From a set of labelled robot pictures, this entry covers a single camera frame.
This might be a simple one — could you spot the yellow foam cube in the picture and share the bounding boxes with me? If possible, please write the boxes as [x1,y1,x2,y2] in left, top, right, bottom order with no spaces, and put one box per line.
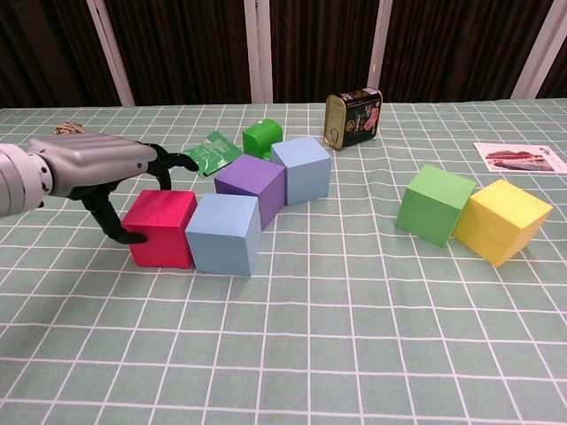
[451,178,554,267]

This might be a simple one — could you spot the light blue foam cube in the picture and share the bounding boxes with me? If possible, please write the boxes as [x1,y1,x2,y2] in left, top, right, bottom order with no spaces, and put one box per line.
[184,192,262,278]
[269,135,333,206]

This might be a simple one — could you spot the green plastic building brick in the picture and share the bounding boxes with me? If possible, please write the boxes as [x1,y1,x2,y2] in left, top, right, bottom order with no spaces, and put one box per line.
[241,119,284,162]

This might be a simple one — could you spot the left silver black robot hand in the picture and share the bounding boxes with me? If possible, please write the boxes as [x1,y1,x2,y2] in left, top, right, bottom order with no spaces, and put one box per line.
[27,134,200,245]

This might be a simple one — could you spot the purple foam cube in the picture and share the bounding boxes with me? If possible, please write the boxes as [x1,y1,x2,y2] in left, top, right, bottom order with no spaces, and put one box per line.
[214,153,286,232]

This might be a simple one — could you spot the green foam cube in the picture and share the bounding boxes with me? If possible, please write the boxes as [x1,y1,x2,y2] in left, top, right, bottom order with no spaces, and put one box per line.
[394,163,478,248]

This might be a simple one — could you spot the black luncheon meat tin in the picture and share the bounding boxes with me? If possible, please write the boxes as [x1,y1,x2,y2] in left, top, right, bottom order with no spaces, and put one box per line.
[323,87,384,152]

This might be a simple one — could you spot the pink foam cube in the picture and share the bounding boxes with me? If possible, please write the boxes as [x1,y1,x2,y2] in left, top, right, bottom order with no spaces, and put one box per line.
[121,189,198,269]

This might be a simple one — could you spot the green foil sachet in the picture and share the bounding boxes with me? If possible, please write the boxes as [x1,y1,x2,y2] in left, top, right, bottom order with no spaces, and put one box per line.
[182,130,244,179]

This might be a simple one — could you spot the braided rope bundle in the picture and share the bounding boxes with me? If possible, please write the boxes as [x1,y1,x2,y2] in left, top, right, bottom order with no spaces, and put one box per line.
[53,122,88,137]

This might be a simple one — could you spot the green checked tablecloth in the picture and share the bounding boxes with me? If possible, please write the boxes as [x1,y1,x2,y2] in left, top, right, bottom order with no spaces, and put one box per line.
[0,97,567,425]

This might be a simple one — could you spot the postcard with red building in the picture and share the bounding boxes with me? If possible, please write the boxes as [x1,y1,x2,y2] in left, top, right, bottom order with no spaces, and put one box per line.
[472,141,567,174]

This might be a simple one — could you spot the white metal frame post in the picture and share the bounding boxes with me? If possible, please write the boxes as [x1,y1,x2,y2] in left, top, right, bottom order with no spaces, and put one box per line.
[245,0,274,104]
[511,0,567,99]
[365,0,393,97]
[86,0,136,107]

